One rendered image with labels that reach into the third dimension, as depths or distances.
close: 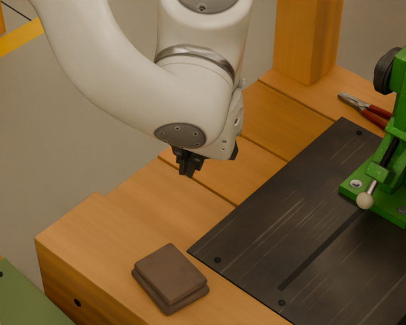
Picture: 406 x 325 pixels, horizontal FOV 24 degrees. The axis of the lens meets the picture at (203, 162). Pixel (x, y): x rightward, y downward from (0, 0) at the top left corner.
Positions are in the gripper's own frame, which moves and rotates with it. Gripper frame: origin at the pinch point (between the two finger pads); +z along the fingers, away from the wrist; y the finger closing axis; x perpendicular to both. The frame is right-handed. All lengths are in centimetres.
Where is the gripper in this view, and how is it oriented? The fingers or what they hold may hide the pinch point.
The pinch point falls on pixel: (190, 158)
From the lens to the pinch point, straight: 109.8
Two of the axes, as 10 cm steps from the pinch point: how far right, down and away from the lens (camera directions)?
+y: -9.4, -3.3, 1.2
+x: -3.4, 8.2, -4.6
